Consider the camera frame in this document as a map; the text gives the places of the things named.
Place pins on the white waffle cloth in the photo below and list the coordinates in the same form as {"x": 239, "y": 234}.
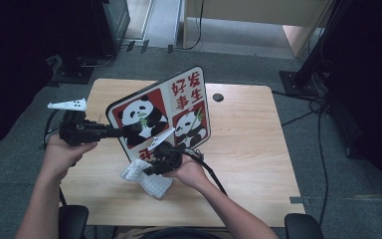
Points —
{"x": 152, "y": 184}

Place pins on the panda picture board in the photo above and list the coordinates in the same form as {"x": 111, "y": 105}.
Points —
{"x": 179, "y": 99}

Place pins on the person's left hand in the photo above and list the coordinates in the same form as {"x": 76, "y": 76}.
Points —
{"x": 58, "y": 157}

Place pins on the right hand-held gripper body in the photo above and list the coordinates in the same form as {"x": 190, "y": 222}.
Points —
{"x": 169, "y": 159}

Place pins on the beige wooden desk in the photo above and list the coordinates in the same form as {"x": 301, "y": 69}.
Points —
{"x": 245, "y": 8}

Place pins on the person's right hand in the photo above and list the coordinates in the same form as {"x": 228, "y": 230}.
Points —
{"x": 192, "y": 172}

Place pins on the black computer tower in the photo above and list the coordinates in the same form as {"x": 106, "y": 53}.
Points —
{"x": 112, "y": 23}

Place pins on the black round table grommet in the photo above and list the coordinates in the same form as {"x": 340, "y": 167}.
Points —
{"x": 218, "y": 97}

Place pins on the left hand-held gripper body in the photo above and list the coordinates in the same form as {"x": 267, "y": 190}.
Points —
{"x": 78, "y": 132}

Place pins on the black flat stand base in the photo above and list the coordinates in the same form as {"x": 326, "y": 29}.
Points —
{"x": 73, "y": 71}

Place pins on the dark curtain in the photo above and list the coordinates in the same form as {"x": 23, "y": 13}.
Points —
{"x": 13, "y": 66}
{"x": 371, "y": 83}

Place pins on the black metal stand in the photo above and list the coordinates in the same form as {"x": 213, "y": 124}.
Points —
{"x": 300, "y": 81}

